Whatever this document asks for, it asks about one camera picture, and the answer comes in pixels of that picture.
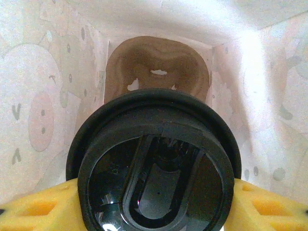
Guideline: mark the cartoon animal print paper bag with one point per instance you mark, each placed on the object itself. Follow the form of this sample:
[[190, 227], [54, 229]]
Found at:
[[36, 72]]

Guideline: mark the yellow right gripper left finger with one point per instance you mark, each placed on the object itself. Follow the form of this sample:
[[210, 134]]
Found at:
[[36, 211]]

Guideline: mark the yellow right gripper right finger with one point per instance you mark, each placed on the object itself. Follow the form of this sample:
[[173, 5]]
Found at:
[[272, 211]]

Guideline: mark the black plastic cup lid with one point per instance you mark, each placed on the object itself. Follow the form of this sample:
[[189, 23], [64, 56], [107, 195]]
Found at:
[[154, 168]]

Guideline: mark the brown pulp cup carrier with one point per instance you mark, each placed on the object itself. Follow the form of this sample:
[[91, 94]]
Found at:
[[156, 57]]

